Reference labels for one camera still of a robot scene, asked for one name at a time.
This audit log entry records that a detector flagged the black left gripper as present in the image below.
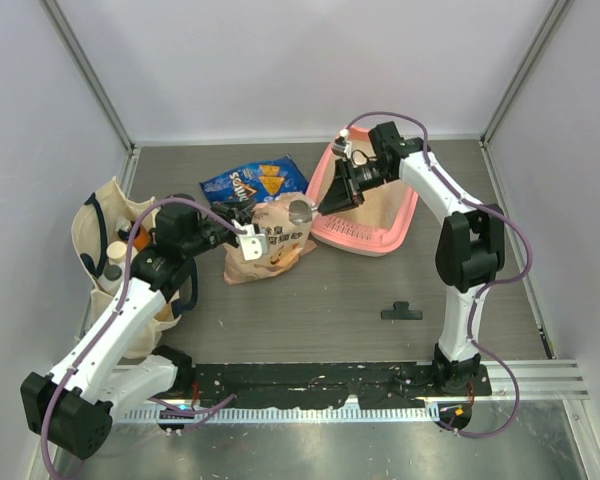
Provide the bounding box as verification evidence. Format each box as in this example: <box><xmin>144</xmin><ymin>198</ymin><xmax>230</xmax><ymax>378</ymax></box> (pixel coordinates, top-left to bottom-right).
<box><xmin>181</xmin><ymin>198</ymin><xmax>257</xmax><ymax>258</ymax></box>

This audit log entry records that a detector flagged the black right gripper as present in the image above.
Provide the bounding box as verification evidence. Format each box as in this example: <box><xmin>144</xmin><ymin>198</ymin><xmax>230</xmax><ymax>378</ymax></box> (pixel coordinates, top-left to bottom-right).
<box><xmin>319</xmin><ymin>158</ymin><xmax>395</xmax><ymax>217</ymax></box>

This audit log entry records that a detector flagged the metal litter scoop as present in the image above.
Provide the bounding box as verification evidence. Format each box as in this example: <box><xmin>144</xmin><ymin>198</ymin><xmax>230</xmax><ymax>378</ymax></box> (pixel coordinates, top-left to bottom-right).
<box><xmin>288</xmin><ymin>200</ymin><xmax>319</xmax><ymax>225</ymax></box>

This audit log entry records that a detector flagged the pink cat litter bag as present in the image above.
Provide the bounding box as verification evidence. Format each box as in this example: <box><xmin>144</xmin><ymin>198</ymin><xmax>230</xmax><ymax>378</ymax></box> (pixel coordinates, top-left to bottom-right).
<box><xmin>223</xmin><ymin>192</ymin><xmax>316</xmax><ymax>284</ymax></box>

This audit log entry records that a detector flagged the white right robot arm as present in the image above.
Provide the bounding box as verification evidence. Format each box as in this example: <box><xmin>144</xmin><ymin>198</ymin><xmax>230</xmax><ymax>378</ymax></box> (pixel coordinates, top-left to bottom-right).
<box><xmin>317</xmin><ymin>122</ymin><xmax>505</xmax><ymax>395</ymax></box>

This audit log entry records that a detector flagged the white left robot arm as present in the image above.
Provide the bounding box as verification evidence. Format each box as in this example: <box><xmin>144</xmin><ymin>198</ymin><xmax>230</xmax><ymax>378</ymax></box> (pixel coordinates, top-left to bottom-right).
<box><xmin>20</xmin><ymin>194</ymin><xmax>264</xmax><ymax>467</ymax></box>

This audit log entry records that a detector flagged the pink cat litter box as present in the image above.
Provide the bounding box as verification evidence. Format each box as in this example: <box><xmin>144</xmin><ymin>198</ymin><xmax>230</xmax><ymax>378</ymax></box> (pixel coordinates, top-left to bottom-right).
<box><xmin>306</xmin><ymin>127</ymin><xmax>419</xmax><ymax>257</ymax></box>

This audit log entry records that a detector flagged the blue Doritos chip bag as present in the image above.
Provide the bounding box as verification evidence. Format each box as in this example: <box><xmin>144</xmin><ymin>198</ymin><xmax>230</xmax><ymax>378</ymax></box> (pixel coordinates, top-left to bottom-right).
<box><xmin>199</xmin><ymin>155</ymin><xmax>309</xmax><ymax>203</ymax></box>

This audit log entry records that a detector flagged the orange bottle in tote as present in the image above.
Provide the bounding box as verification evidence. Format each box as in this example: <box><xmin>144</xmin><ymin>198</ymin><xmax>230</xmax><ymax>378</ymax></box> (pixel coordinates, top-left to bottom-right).
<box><xmin>133</xmin><ymin>226</ymin><xmax>152</xmax><ymax>252</ymax></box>

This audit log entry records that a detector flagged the white bottle in tote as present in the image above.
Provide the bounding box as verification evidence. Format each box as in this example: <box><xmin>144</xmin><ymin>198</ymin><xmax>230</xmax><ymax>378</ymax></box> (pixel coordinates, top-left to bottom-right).
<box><xmin>106</xmin><ymin>240</ymin><xmax>127</xmax><ymax>264</ymax></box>

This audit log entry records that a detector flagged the cream canvas tote bag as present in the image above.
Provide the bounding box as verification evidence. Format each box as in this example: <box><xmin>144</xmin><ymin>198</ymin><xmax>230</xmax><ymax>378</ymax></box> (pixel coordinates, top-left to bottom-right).
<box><xmin>71</xmin><ymin>179</ymin><xmax>198</xmax><ymax>360</ymax></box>

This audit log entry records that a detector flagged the black bag clip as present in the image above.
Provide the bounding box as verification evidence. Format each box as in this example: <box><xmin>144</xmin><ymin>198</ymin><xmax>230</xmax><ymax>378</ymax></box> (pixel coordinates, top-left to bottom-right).
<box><xmin>380</xmin><ymin>301</ymin><xmax>423</xmax><ymax>321</ymax></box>

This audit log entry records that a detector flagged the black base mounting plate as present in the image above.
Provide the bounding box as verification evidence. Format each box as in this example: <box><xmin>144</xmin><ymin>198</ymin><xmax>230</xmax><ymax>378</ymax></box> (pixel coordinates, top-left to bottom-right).
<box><xmin>135</xmin><ymin>360</ymin><xmax>492</xmax><ymax>407</ymax></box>

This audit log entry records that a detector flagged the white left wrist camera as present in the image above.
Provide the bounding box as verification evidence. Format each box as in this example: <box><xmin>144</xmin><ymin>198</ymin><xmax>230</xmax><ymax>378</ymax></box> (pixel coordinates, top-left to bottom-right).
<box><xmin>233</xmin><ymin>220</ymin><xmax>269</xmax><ymax>261</ymax></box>

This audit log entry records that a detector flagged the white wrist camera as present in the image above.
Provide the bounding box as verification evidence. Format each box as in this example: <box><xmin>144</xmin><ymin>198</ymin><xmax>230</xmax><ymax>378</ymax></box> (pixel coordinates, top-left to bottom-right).
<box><xmin>233</xmin><ymin>220</ymin><xmax>269</xmax><ymax>261</ymax></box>
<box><xmin>331</xmin><ymin>129</ymin><xmax>369</xmax><ymax>166</ymax></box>

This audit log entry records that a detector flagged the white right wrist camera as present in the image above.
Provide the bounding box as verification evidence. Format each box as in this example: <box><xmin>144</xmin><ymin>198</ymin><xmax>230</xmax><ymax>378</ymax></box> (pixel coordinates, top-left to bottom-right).
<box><xmin>331</xmin><ymin>129</ymin><xmax>369</xmax><ymax>166</ymax></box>

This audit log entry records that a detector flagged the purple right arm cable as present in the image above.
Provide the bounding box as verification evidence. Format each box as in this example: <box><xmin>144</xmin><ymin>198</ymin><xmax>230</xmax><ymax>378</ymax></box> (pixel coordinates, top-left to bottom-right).
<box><xmin>340</xmin><ymin>110</ymin><xmax>535</xmax><ymax>437</ymax></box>

